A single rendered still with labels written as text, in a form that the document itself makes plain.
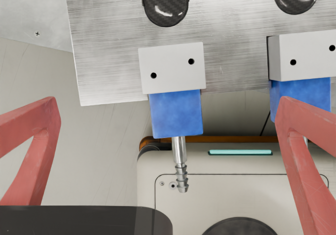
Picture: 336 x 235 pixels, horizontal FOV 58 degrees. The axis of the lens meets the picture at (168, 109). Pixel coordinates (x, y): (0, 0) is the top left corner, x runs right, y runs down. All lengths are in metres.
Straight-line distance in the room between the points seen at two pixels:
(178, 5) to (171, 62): 0.06
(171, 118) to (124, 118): 0.90
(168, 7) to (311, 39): 0.12
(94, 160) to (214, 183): 0.50
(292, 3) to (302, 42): 0.05
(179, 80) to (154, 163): 0.67
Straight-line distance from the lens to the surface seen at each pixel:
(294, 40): 0.26
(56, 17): 0.34
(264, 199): 0.97
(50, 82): 1.20
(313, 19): 0.29
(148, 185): 0.91
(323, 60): 0.26
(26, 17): 0.35
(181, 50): 0.24
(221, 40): 0.27
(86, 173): 1.24
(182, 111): 0.25
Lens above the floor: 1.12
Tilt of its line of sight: 81 degrees down
